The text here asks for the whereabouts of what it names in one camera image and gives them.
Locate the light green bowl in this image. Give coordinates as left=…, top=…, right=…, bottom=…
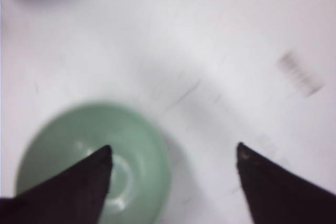
left=15, top=103, right=171, bottom=223

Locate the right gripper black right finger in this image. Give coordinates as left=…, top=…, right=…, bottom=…
left=237, top=143, right=335, bottom=223

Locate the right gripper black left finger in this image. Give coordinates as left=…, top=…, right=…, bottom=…
left=1, top=145, right=112, bottom=223

